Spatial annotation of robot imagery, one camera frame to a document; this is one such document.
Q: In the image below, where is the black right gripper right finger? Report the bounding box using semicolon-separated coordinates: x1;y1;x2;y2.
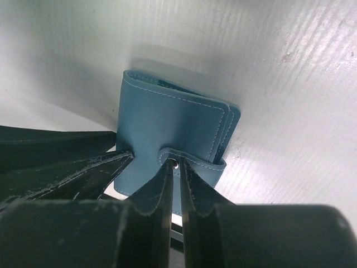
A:
180;159;356;267

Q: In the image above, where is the blue leather card holder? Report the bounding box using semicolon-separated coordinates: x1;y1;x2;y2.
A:
113;69;241;216

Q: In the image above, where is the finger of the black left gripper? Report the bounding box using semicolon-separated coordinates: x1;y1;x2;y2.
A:
1;126;116;173
1;151;134;211

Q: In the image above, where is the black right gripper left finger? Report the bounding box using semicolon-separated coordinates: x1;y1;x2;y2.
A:
1;160;173;267

